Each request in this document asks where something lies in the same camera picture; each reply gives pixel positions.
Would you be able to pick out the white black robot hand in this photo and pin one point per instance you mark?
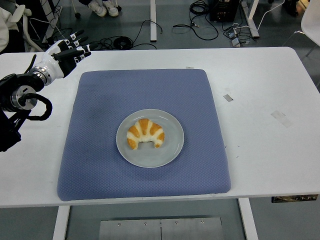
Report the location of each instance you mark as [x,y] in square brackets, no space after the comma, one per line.
[53,63]

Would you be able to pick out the croissant bread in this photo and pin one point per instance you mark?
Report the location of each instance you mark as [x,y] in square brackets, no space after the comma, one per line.
[145,132]

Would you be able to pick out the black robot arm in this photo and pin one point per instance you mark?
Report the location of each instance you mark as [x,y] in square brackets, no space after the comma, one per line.
[22,83]

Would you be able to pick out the white office chair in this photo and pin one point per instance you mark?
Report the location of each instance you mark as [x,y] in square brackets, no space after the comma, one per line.
[25,27]

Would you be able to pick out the chair leg with black caster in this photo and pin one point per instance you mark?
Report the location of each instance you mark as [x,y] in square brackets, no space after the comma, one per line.
[75,10]

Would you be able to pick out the seated person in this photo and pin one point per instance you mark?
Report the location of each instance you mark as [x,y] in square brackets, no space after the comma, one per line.
[3,32]

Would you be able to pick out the person's white shoe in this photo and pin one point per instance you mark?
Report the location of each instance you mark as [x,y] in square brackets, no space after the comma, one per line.
[97,8]
[111,8]

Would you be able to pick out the white background desk leg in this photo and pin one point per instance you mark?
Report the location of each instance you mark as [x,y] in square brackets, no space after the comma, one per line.
[153,22]
[253,22]

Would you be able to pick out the blue quilted mat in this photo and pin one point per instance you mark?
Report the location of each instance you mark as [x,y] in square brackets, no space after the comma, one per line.
[100,162]

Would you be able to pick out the grey round plate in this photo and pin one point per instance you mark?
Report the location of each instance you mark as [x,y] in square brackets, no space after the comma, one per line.
[171,150]

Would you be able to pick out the white table leg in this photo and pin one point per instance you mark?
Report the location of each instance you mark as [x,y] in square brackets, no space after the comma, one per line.
[248,220]
[60,222]

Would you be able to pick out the black equipment box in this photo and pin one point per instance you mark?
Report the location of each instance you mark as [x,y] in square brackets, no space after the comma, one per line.
[222,10]

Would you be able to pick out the small clear tape piece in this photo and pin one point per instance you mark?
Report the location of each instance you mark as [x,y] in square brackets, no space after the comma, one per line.
[228,98]

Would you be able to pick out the grey floor power strip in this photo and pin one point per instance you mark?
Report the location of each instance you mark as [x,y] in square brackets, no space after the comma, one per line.
[233,36]

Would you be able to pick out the large clear tape piece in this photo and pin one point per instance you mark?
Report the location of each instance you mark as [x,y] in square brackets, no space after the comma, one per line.
[281,118]

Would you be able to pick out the white shell chair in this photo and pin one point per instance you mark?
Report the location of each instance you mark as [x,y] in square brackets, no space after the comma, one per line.
[311,22]

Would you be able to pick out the table height control panel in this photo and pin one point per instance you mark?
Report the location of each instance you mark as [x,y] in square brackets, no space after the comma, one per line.
[295,198]

